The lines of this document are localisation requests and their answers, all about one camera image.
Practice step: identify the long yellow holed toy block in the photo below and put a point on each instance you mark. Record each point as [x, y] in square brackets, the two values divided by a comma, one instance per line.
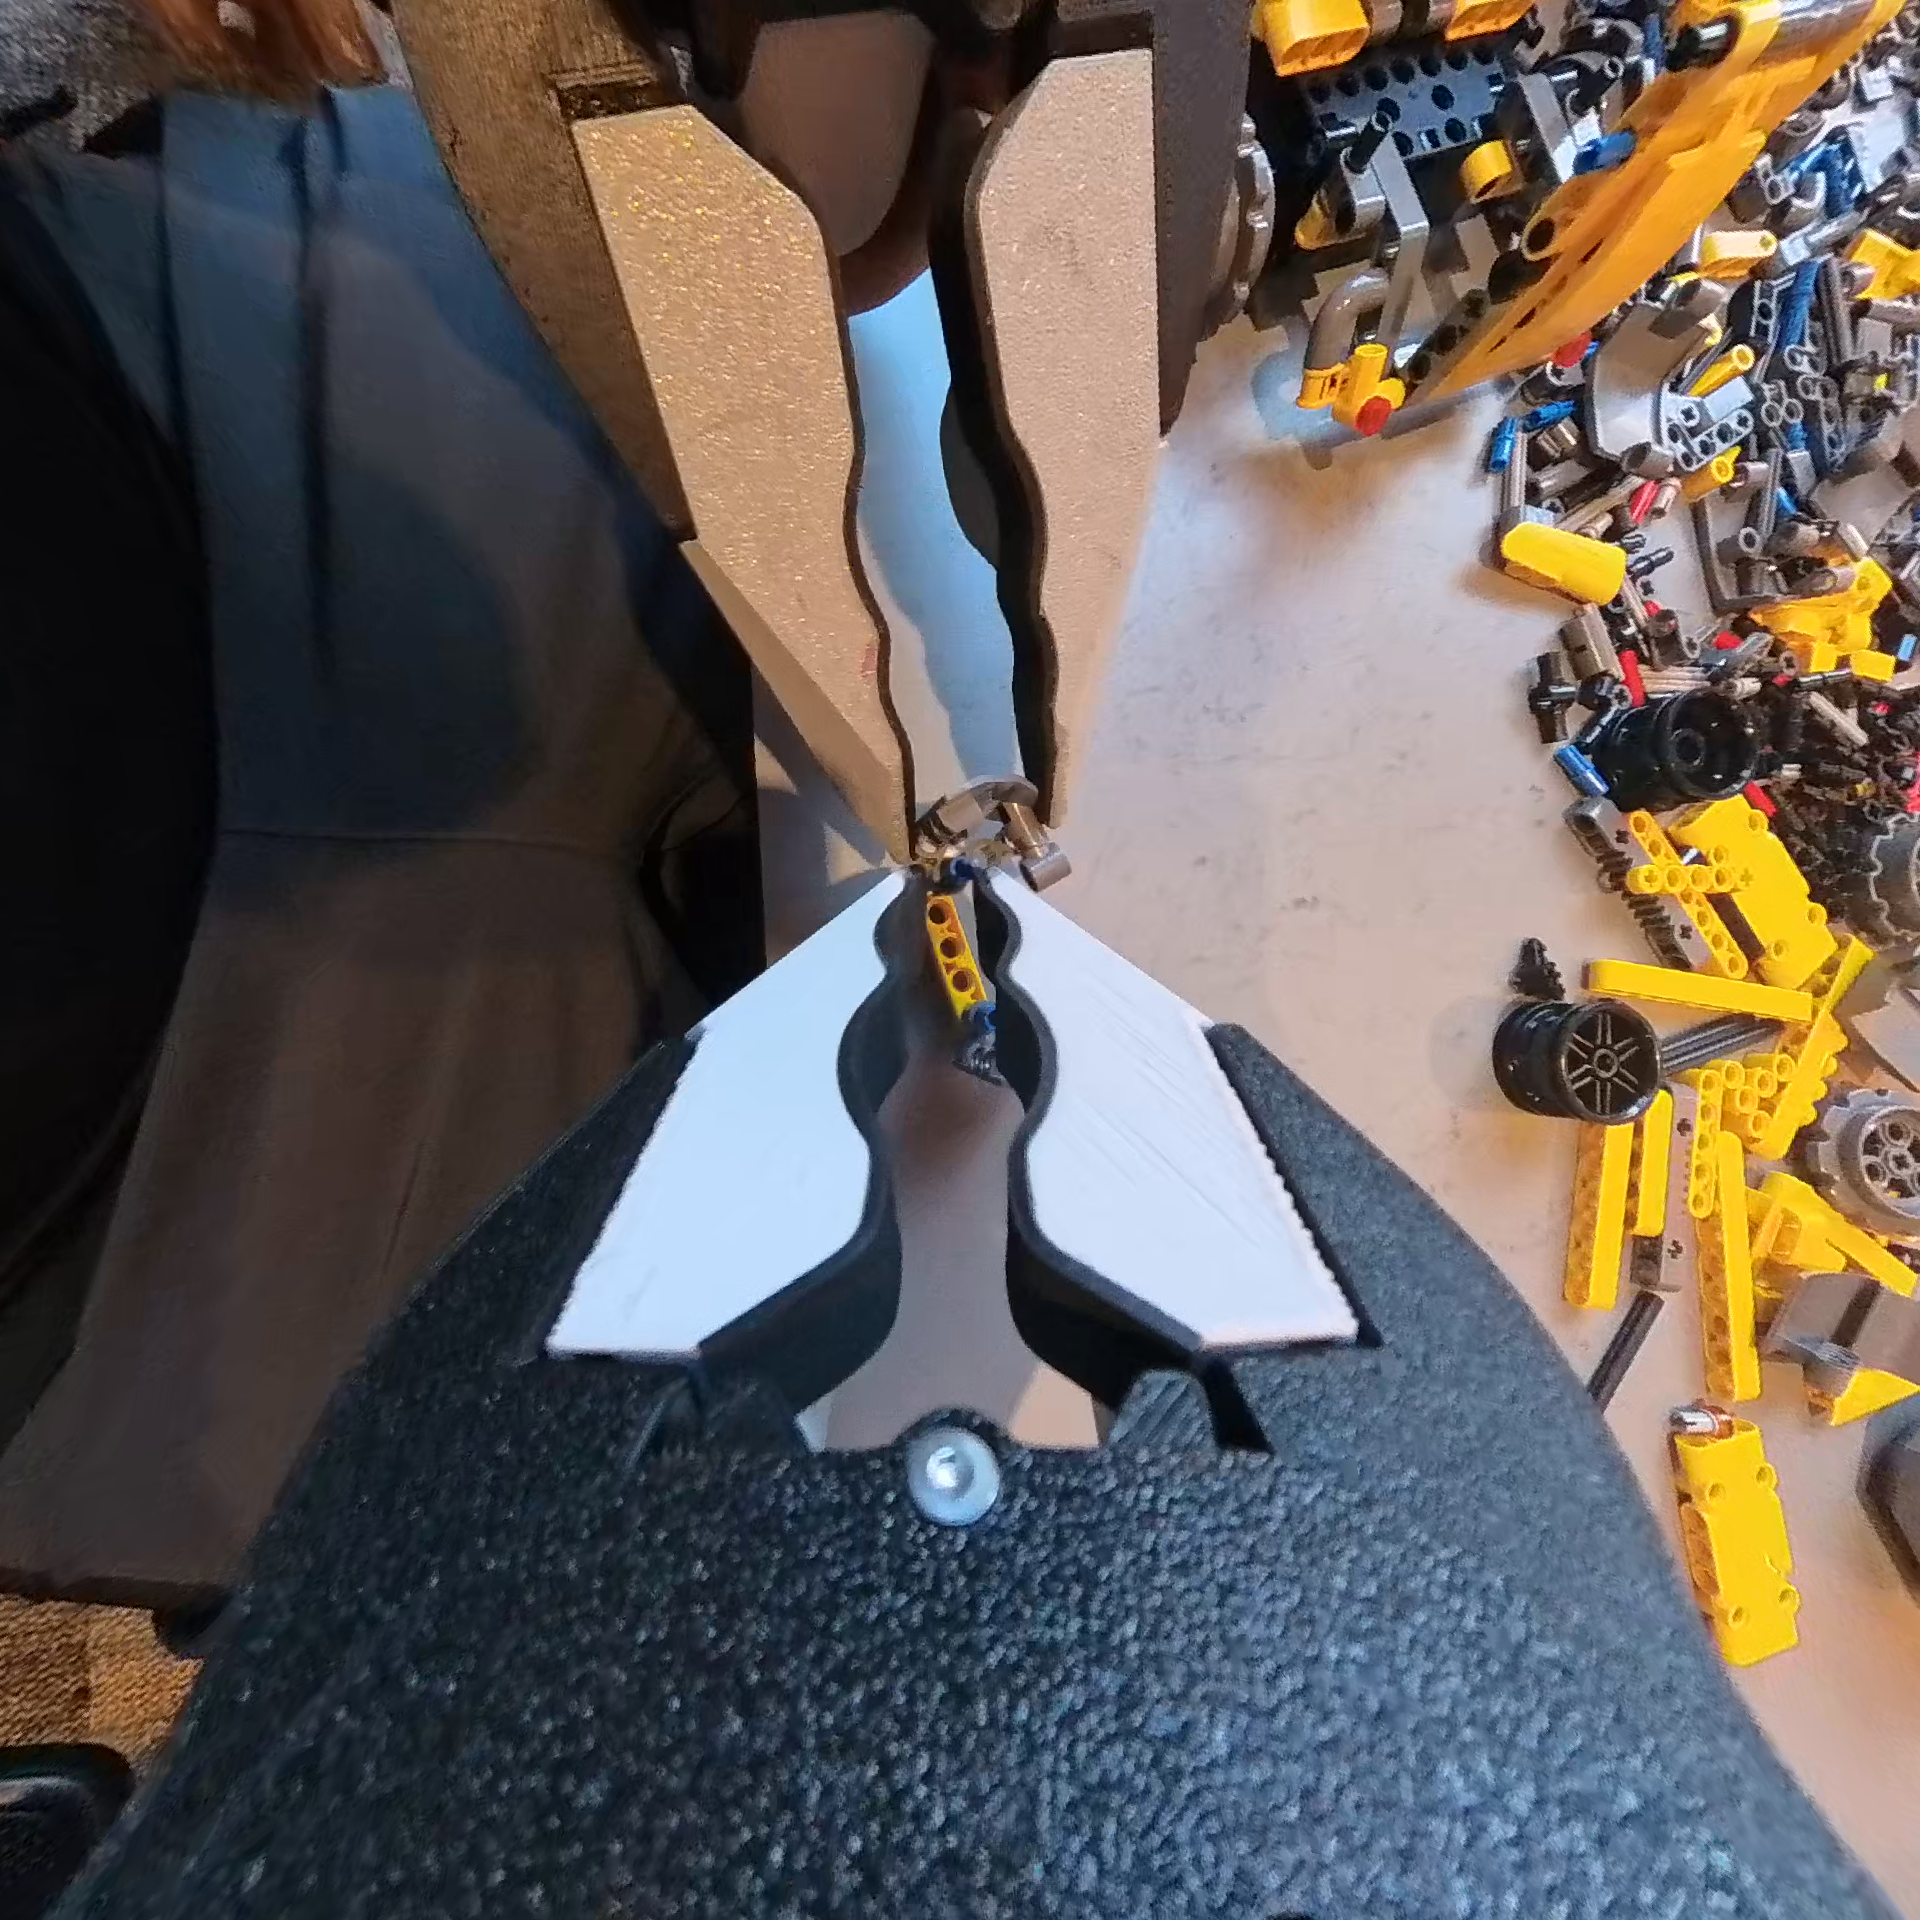
[1739, 1545]

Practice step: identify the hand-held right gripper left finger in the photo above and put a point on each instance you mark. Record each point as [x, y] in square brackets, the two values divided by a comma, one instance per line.
[733, 1201]

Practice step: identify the small black toy connector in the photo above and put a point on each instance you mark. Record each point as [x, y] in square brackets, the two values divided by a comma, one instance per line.
[1531, 972]

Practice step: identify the grey toy hub block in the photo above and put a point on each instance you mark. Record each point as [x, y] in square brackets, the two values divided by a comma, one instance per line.
[1898, 1485]

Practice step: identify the black chair base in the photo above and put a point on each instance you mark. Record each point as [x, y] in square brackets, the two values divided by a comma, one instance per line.
[43, 1822]

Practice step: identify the black toy wheel rim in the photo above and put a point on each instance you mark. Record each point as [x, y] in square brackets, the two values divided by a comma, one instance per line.
[1688, 743]

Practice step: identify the grey toy panel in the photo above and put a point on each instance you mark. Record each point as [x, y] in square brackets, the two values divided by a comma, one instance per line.
[1837, 1319]

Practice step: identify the grey desk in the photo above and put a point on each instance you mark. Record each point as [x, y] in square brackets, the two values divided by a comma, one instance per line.
[1320, 750]

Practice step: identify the small grey toy connector piece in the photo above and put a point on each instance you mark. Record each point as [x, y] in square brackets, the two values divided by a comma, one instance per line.
[984, 1059]

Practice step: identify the person's left hand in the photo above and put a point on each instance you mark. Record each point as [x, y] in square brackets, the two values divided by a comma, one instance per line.
[855, 150]

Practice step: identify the black spoked toy wheel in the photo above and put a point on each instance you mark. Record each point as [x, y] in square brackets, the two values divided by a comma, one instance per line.
[1589, 1059]

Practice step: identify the yellow curved toy panel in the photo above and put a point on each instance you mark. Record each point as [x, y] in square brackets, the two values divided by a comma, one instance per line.
[1559, 559]

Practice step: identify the pile of small toy parts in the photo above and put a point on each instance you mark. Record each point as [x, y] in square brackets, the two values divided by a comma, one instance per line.
[1770, 405]

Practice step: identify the yellow toy vehicle model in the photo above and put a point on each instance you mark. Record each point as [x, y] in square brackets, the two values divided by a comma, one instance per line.
[1620, 195]

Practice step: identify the grey toy wheel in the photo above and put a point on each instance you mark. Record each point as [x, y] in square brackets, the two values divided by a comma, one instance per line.
[1881, 1155]
[1892, 870]

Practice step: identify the black toy axle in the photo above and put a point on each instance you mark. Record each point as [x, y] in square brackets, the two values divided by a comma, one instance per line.
[1628, 1342]

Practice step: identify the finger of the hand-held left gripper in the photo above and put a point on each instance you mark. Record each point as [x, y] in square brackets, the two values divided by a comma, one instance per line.
[733, 376]
[1080, 376]

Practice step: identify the grey toy plate with blue pins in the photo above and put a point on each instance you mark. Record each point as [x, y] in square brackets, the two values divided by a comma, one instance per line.
[973, 809]

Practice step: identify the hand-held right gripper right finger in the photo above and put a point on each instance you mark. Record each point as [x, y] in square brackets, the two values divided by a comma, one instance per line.
[1171, 1184]

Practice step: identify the short yellow toy beam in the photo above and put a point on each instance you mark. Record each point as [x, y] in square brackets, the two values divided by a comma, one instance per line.
[953, 955]

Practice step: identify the wooden post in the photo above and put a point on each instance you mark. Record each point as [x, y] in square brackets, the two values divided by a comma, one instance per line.
[284, 38]

